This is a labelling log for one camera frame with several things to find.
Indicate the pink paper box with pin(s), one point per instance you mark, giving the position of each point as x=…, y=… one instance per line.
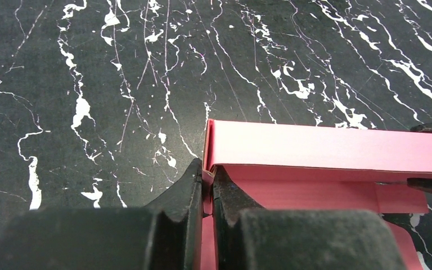
x=304, y=167

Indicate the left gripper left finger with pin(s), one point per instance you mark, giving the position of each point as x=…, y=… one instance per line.
x=164, y=234

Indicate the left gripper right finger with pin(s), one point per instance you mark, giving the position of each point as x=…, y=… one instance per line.
x=249, y=236

